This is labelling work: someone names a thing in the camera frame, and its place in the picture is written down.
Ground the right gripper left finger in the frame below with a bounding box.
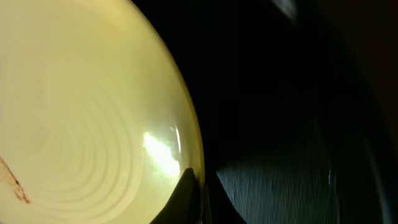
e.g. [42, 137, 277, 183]
[150, 168, 200, 224]

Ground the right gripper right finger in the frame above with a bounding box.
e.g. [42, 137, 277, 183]
[203, 171, 246, 224]

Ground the yellow plate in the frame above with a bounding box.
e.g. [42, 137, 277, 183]
[1, 0, 205, 223]

